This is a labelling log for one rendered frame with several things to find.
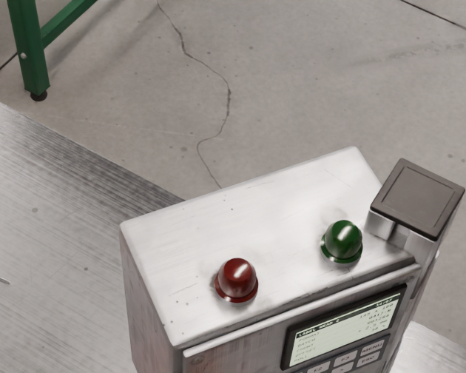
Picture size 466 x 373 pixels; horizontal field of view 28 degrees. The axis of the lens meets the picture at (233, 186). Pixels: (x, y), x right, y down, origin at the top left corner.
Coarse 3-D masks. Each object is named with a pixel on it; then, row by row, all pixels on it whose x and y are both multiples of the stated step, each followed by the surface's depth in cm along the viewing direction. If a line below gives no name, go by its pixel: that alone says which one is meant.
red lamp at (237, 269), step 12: (228, 264) 53; (240, 264) 53; (216, 276) 55; (228, 276) 53; (240, 276) 53; (252, 276) 53; (216, 288) 54; (228, 288) 53; (240, 288) 53; (252, 288) 54; (228, 300) 54; (240, 300) 54; (252, 300) 54
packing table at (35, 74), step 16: (16, 0) 226; (32, 0) 229; (80, 0) 252; (96, 0) 258; (16, 16) 231; (32, 16) 232; (64, 16) 248; (16, 32) 236; (32, 32) 236; (48, 32) 245; (16, 48) 242; (32, 48) 239; (32, 64) 243; (32, 80) 249; (48, 80) 253; (32, 96) 257
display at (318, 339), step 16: (400, 288) 57; (352, 304) 57; (368, 304) 57; (384, 304) 58; (400, 304) 59; (320, 320) 56; (336, 320) 57; (352, 320) 58; (368, 320) 59; (384, 320) 60; (288, 336) 56; (304, 336) 57; (320, 336) 58; (336, 336) 59; (352, 336) 60; (368, 336) 61; (288, 352) 58; (304, 352) 59; (320, 352) 60; (288, 368) 60
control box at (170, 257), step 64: (256, 192) 59; (320, 192) 59; (128, 256) 57; (192, 256) 56; (256, 256) 56; (320, 256) 56; (384, 256) 57; (128, 320) 67; (192, 320) 54; (256, 320) 54
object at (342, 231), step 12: (336, 228) 55; (348, 228) 55; (324, 240) 56; (336, 240) 55; (348, 240) 55; (360, 240) 55; (324, 252) 56; (336, 252) 55; (348, 252) 55; (360, 252) 56; (336, 264) 56; (348, 264) 56
